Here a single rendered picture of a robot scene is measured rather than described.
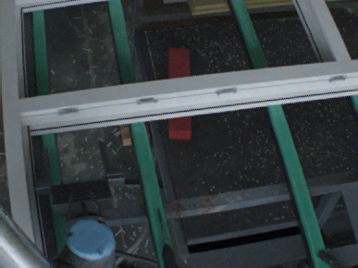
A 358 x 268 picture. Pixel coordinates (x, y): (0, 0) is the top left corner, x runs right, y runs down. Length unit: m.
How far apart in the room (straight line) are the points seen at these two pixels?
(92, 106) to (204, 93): 0.27
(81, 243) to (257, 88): 0.67
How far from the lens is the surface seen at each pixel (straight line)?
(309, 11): 1.97
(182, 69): 2.11
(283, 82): 1.75
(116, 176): 1.54
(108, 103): 1.67
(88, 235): 1.30
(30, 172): 1.63
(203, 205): 1.65
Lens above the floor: 2.27
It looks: 55 degrees down
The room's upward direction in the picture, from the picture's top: 8 degrees clockwise
